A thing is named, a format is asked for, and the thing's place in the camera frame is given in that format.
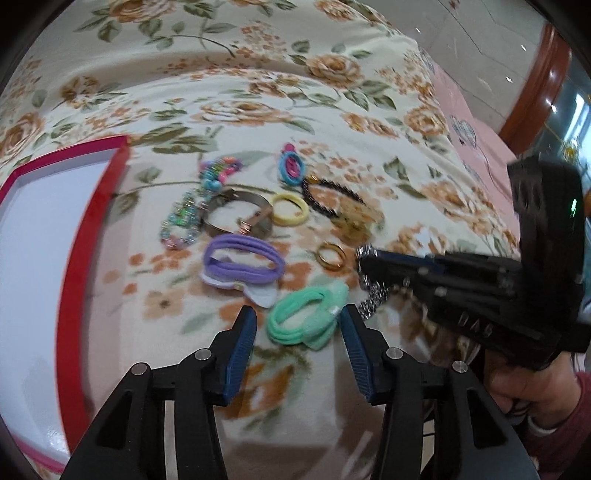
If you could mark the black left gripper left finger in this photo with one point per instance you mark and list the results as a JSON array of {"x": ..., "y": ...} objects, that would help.
[{"x": 126, "y": 437}]

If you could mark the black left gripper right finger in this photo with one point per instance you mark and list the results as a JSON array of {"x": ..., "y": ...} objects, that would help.
[{"x": 439, "y": 423}]

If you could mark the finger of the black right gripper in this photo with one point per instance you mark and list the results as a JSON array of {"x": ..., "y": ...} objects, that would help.
[
  {"x": 480, "y": 308},
  {"x": 456, "y": 270}
]

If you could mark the yellow hair claw clip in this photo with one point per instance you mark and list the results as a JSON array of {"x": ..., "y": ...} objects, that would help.
[{"x": 357, "y": 225}]

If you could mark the pink hair clip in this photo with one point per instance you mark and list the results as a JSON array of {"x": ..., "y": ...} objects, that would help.
[{"x": 289, "y": 151}]

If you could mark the right hand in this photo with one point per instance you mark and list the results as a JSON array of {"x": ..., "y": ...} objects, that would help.
[{"x": 552, "y": 393}]

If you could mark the pink bed sheet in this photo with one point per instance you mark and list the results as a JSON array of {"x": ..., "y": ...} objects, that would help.
[{"x": 482, "y": 151}]

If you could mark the floral blanket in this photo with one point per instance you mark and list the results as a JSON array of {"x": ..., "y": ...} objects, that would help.
[{"x": 193, "y": 81}]

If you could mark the red shallow box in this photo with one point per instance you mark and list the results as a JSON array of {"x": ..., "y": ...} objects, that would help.
[{"x": 52, "y": 214}]

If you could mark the wooden door frame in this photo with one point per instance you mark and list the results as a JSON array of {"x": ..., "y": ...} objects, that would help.
[{"x": 541, "y": 89}]

